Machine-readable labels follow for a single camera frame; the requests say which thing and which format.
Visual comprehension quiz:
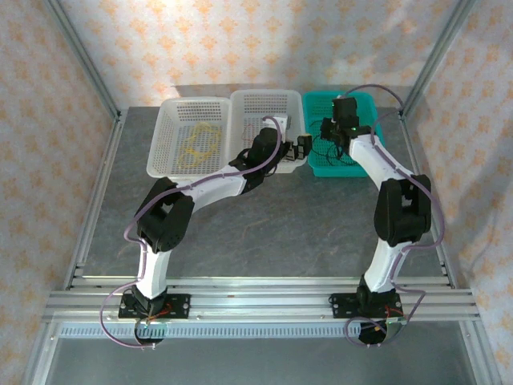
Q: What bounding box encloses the aluminium frame post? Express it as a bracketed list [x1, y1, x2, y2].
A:
[42, 0, 123, 121]
[398, 0, 479, 121]

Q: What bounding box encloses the clear white perforated basket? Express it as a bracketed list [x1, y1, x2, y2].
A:
[146, 97, 232, 184]

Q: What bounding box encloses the thin yellow cable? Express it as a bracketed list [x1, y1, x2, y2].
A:
[187, 122, 224, 144]
[177, 140, 220, 169]

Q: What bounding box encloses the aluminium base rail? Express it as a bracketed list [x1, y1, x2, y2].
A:
[43, 275, 481, 322]

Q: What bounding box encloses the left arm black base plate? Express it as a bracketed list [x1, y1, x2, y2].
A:
[119, 294, 192, 321]

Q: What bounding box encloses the teal perforated plastic basket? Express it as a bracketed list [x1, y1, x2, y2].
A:
[301, 91, 390, 178]

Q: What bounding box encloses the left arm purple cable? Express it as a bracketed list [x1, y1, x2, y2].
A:
[99, 115, 290, 351]

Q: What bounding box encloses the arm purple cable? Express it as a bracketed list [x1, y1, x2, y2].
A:
[338, 83, 446, 349]
[99, 115, 290, 351]

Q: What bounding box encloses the milky white perforated basket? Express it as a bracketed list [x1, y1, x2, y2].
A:
[228, 88, 308, 175]

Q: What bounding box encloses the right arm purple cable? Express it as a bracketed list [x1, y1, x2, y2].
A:
[338, 83, 446, 349]

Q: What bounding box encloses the slotted grey cable duct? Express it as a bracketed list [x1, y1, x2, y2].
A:
[58, 322, 462, 340]

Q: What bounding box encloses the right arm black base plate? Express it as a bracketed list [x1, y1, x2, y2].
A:
[328, 293, 406, 321]

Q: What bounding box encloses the thin red cable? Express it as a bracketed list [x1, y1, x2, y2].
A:
[240, 123, 262, 150]

